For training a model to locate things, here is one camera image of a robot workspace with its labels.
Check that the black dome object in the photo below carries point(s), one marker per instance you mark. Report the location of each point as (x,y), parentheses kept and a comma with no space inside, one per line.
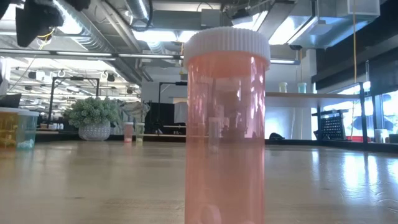
(276,136)

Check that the patterned grey cloth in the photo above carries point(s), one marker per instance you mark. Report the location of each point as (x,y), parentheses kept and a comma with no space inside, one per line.
(136,110)

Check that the white plastic tub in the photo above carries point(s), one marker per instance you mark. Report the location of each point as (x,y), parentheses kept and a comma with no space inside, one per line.
(381,136)

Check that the black perforated metal rack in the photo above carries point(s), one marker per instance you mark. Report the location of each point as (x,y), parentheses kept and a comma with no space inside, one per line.
(332,126)

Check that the small pink medicine bottle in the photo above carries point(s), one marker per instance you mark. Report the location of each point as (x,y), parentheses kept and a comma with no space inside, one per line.
(128,132)

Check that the wooden shelf with black frame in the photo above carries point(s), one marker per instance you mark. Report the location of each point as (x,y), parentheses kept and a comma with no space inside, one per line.
(326,101)

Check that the black metal frame stand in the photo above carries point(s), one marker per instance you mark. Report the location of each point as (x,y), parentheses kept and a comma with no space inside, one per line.
(74,78)
(174,83)

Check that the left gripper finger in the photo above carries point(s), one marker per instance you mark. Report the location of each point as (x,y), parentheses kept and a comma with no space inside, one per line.
(37,21)

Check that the large orange medicine bottle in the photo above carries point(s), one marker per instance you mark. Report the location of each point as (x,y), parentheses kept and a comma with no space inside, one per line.
(8,130)

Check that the small green medicine bottle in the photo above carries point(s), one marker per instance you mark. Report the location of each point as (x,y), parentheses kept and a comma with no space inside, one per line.
(140,132)

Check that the black monitor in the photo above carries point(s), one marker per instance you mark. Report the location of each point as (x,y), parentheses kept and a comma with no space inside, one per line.
(9,101)

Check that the long ceiling light bar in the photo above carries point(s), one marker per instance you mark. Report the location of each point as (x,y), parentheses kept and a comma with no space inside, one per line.
(87,53)

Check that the green plant in white pot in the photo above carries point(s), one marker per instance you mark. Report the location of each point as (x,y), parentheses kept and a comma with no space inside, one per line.
(93,115)

